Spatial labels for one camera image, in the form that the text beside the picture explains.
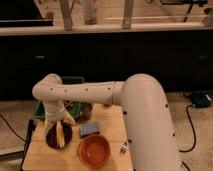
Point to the small metal cup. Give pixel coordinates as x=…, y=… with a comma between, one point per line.
x=85, y=112

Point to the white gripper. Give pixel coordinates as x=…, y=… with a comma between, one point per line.
x=55, y=111

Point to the blue sponge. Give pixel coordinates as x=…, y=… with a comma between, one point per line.
x=87, y=129

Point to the silver fork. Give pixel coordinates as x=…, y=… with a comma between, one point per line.
x=124, y=148

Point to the green plastic tray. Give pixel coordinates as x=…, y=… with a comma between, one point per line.
x=72, y=107

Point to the yellow banana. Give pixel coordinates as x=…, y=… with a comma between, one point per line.
x=60, y=135

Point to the blue object on floor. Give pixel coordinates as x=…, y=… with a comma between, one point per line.
x=200, y=99

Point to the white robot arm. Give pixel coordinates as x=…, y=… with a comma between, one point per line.
x=145, y=111

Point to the dark purple bowl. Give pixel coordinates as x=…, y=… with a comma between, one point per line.
x=51, y=135

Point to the orange bowl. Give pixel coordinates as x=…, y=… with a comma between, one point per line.
x=94, y=151

